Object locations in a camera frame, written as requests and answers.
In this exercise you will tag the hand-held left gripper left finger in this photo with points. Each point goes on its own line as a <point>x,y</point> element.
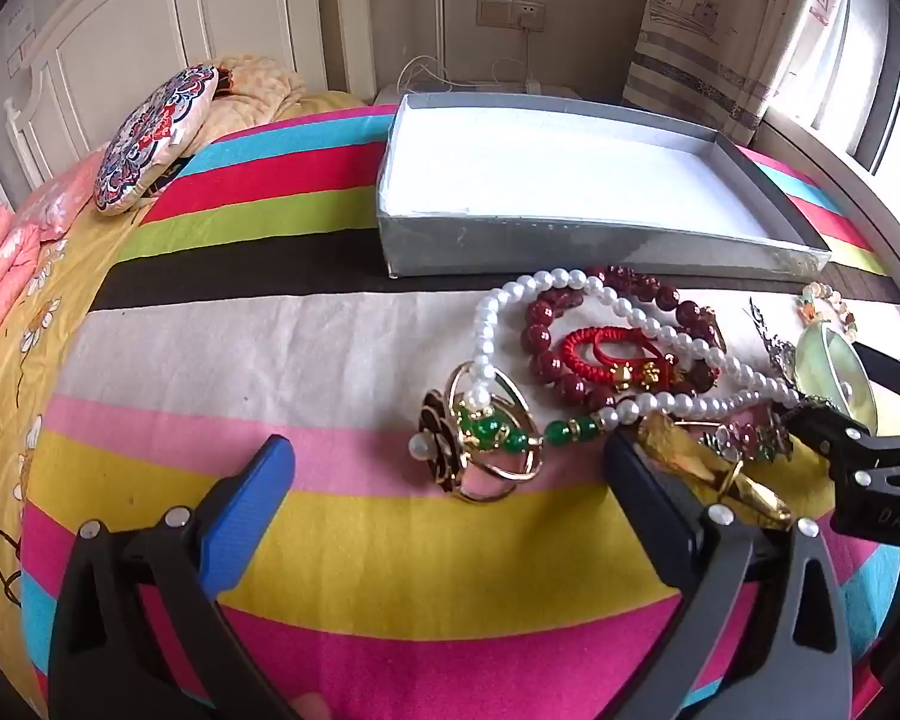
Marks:
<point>262,495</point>

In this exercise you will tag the beige printed curtain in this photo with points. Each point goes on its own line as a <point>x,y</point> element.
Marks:
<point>712,22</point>

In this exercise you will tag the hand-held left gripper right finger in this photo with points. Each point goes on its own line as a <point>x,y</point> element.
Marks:
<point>645,495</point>

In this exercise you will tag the round embroidered cushion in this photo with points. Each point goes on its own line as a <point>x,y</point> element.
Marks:
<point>154,139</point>

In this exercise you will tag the gold bangle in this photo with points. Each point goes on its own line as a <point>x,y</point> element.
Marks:
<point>750,495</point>

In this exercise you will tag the white wooden headboard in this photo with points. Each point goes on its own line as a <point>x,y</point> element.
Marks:
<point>120,37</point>

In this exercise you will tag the green pineapple brooch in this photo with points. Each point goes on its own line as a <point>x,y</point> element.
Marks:
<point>487,431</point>

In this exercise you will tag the striped colourful blanket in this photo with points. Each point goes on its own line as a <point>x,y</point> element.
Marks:
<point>345,540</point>

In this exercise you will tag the yellow floral bedsheet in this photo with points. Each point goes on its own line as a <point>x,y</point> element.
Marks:
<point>37,345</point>

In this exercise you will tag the grey shallow cardboard box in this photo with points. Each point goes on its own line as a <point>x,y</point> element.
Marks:
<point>570,157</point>

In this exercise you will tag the pink quilt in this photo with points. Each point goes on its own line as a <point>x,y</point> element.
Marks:
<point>0,255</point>

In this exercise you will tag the wall socket panel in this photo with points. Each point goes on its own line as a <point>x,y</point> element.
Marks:
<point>510,13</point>

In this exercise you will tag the pale green jade bangle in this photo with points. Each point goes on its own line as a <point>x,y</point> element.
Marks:
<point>817,364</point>

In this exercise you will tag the peach patterned blanket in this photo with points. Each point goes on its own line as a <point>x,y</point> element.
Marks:
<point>262,90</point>

